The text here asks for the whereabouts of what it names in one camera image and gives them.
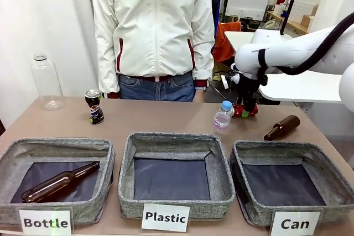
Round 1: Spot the white background desk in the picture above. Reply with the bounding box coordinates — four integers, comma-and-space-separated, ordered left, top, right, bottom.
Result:
223, 30, 347, 104

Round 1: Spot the large clear plastic bottle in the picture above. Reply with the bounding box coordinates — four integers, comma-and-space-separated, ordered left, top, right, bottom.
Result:
29, 53, 66, 112

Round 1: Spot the orange cloth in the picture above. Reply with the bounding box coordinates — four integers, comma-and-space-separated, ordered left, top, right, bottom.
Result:
214, 22, 239, 63

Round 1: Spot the crushed Pepsi can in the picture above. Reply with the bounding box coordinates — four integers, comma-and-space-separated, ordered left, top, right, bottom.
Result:
84, 89, 105, 125

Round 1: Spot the crushed red can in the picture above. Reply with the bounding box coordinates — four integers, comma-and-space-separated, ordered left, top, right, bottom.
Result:
232, 103, 259, 119

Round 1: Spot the white Can label sign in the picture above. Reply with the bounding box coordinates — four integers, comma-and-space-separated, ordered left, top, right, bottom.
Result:
270, 210, 323, 236

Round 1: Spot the white computer monitor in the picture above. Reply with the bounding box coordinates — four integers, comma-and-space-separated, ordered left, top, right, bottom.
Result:
224, 0, 272, 22

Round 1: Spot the black corrugated cable hose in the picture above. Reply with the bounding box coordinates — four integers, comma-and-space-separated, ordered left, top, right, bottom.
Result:
258, 12, 354, 76

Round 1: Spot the person's left hand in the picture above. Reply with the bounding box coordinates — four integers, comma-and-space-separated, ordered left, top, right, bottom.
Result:
194, 87, 206, 103

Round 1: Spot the white Bottle label sign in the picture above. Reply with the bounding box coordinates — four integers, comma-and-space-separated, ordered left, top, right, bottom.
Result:
18, 207, 73, 236

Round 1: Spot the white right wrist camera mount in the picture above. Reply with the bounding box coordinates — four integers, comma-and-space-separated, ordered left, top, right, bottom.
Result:
230, 64, 244, 83

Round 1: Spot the small blue-capped water bottle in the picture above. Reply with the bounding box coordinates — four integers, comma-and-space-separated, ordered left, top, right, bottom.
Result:
210, 99, 235, 137

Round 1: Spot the black stand pole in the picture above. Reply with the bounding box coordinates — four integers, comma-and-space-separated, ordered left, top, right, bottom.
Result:
279, 0, 303, 36

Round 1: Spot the grey fabric basket labelled Can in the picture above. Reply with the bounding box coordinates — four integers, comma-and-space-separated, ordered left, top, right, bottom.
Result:
229, 140, 354, 227

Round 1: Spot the white power strip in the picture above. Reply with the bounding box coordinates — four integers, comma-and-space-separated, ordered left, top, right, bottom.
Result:
221, 74, 231, 91

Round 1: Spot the brown glass beer bottle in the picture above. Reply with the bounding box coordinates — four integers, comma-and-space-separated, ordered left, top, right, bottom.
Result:
263, 114, 301, 141
21, 161, 101, 203

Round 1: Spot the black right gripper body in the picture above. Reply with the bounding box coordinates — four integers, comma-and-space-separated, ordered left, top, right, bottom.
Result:
236, 72, 265, 102

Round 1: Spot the white Plastic label sign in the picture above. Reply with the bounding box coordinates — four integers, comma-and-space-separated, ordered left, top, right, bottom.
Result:
140, 203, 191, 233

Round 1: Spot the person in white jacket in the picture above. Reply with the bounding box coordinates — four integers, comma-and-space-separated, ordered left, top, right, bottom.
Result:
91, 0, 216, 103

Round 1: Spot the grey fabric basket labelled Plastic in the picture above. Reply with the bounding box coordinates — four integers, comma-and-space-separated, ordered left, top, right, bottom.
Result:
118, 132, 236, 222

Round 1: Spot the grey fabric basket labelled Bottle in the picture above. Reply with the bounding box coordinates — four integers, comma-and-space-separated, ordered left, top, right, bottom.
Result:
0, 137, 116, 226

